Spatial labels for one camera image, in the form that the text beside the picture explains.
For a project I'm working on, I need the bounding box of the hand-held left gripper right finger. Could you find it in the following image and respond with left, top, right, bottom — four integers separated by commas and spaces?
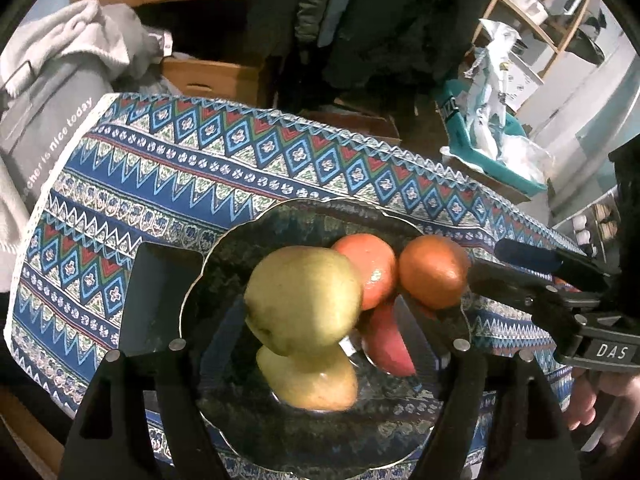
394, 294, 582, 480

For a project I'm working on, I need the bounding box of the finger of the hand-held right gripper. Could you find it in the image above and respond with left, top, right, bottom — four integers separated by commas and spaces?
464, 259, 588, 333
494, 238, 613, 292

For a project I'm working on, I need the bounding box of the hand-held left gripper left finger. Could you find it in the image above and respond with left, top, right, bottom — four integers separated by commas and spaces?
64, 241, 228, 480

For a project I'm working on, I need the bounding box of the red apple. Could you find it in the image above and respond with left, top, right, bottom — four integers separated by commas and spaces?
361, 300, 417, 377

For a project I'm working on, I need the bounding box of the orange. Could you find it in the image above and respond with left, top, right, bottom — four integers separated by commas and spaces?
331, 233, 400, 311
398, 235, 472, 310

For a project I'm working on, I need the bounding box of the yellow-green pear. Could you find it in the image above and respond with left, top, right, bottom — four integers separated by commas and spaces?
256, 345, 360, 412
243, 245, 364, 362

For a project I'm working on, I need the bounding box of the clear glass plate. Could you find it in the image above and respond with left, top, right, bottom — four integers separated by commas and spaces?
177, 198, 474, 474

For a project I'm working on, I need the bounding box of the person's right hand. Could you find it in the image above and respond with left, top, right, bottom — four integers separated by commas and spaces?
569, 369, 640, 432

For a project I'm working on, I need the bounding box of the rack with small jars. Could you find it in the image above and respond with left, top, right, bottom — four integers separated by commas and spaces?
571, 204, 622, 257

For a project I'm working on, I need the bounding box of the blue patterned tablecloth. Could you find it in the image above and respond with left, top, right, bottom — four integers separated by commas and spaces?
2, 91, 590, 480

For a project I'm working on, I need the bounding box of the white plastic bag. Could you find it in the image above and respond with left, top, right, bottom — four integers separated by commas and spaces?
461, 18, 556, 182

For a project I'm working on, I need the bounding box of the grey hoodie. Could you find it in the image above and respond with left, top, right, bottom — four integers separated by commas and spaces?
0, 0, 174, 293

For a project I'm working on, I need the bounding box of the cardboard box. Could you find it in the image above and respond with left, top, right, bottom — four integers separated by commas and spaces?
161, 56, 269, 107

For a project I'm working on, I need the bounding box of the wooden shelf rack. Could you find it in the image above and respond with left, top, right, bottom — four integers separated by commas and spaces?
471, 0, 598, 113

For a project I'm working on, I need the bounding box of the dark hanging clothing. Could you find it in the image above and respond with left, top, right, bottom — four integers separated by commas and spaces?
244, 0, 492, 113

